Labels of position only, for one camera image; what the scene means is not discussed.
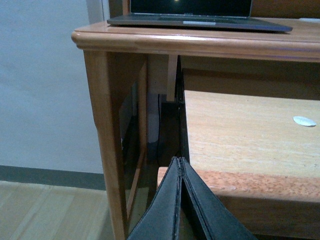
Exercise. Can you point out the pull-out keyboard tray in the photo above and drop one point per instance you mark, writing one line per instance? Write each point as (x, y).
(245, 145)

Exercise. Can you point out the grey laptop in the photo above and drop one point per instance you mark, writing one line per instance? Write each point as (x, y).
(218, 14)

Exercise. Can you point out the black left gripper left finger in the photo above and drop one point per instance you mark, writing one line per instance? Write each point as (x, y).
(161, 221)

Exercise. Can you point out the wooden desk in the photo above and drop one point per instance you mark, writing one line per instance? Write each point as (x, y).
(117, 57)

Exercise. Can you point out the white round sticker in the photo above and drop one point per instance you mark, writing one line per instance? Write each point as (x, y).
(304, 121)

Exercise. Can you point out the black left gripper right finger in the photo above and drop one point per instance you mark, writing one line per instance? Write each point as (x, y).
(209, 218)

